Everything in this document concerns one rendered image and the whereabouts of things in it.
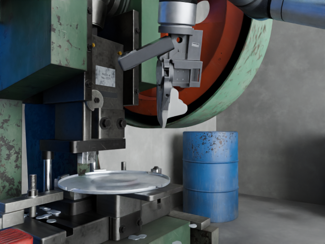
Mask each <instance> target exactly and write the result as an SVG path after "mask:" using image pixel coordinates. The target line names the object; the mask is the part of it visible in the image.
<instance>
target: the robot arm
mask: <svg viewBox="0 0 325 244"><path fill-rule="evenodd" d="M197 1H198V0H159V9H158V23H159V24H160V25H161V26H159V28H158V32H159V33H168V36H164V37H161V38H159V39H157V40H155V41H153V42H151V43H148V44H146V45H144V46H142V47H140V48H138V49H135V50H133V51H126V52H124V53H123V54H122V55H121V56H120V57H119V58H118V63H119V65H120V67H121V69H122V70H123V71H126V70H131V69H134V68H135V67H136V66H137V65H139V64H141V63H143V62H145V61H147V60H150V59H152V58H154V57H156V56H157V59H158V60H157V66H156V80H157V83H156V102H157V119H158V122H159V124H160V125H161V127H162V128H165V126H166V121H167V119H168V118H170V117H174V116H178V115H182V114H185V113H186V112H187V105H186V104H184V103H183V101H182V100H180V99H179V98H178V91H177V90H176V89H174V87H173V86H179V87H180V88H189V87H200V82H201V72H202V63H203V62H202V61H200V55H201V45H202V36H203V31H202V30H194V28H192V26H195V22H196V11H197ZM228 1H230V2H231V3H232V4H233V5H235V6H236V7H237V8H239V9H240V10H241V11H242V12H243V13H244V14H245V15H246V16H248V17H250V18H252V19H255V20H258V21H264V20H267V19H274V20H278V21H284V22H289V23H294V24H299V25H304V26H309V27H314V28H319V29H324V30H325V0H228ZM177 38H179V42H177ZM198 74H199V75H198ZM198 78H199V80H198Z"/></svg>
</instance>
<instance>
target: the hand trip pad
mask: <svg viewBox="0 0 325 244"><path fill-rule="evenodd" d="M0 244H33V237H32V236H31V235H30V234H28V233H25V232H23V231H20V230H18V229H12V228H10V229H6V230H2V231H0Z"/></svg>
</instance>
